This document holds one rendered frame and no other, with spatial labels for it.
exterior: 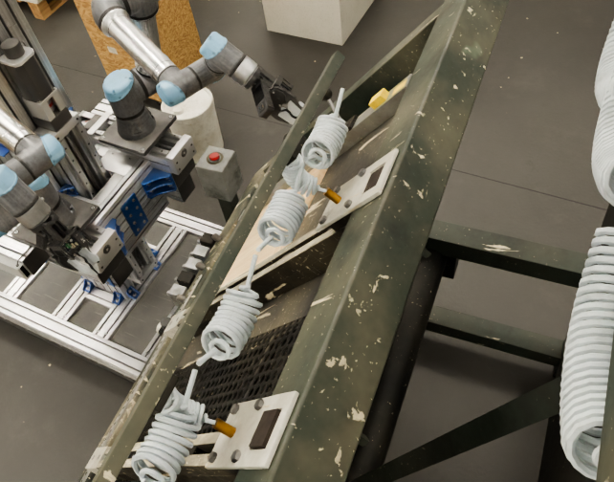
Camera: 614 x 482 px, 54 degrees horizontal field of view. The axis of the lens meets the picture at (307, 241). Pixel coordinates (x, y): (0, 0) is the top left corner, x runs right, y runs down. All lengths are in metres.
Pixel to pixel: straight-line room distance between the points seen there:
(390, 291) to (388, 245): 0.07
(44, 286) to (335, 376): 2.57
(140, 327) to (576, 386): 2.48
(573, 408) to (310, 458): 0.34
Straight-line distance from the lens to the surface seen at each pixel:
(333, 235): 1.13
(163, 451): 0.83
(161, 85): 1.78
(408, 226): 0.96
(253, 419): 0.86
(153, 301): 2.97
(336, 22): 4.35
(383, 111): 1.56
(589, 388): 0.59
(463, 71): 1.22
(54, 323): 3.09
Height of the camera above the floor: 2.58
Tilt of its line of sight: 53 degrees down
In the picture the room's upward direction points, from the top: 10 degrees counter-clockwise
